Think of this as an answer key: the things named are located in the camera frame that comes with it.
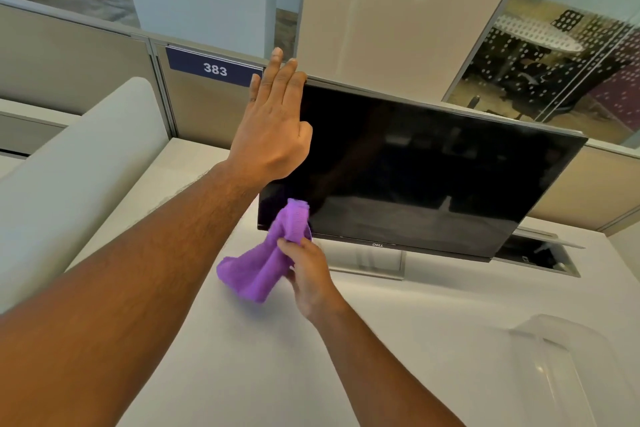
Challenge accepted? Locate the person's left hand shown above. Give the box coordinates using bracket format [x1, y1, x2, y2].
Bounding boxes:
[227, 46, 313, 191]

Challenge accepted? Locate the person's right hand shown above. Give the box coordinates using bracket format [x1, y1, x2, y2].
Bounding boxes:
[276, 237, 346, 325]

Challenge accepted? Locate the purple microfibre cloth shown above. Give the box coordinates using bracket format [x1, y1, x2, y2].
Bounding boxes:
[215, 197, 313, 304]

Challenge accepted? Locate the black monitor with silver stand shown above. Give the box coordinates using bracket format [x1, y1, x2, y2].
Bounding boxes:
[257, 73, 589, 282]

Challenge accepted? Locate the person's left forearm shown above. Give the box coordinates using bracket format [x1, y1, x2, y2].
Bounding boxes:
[0, 161, 261, 427]

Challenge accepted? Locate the person's right forearm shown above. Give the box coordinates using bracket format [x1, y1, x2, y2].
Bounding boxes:
[312, 296, 466, 427]

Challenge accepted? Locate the beige partition panel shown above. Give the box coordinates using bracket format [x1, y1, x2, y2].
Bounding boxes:
[0, 0, 176, 117]
[149, 36, 640, 235]

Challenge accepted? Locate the blue number sign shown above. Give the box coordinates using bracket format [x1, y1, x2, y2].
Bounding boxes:
[165, 45, 265, 88]

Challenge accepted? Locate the white desk divider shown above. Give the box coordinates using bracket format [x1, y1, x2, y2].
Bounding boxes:
[0, 77, 171, 315]
[607, 221, 640, 282]

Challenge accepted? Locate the clear plastic container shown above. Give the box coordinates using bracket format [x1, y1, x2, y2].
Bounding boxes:
[507, 314, 629, 427]

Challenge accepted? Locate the black office chair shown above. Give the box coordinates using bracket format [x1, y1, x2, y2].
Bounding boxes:
[499, 53, 576, 122]

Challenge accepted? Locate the round white table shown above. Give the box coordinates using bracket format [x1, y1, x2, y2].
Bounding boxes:
[492, 15, 586, 53]

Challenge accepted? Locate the open grey desk cable hatch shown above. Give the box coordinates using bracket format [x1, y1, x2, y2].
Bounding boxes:
[493, 226, 586, 278]

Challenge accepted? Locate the closed grey desk cable hatch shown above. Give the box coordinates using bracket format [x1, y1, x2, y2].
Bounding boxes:
[0, 111, 69, 160]

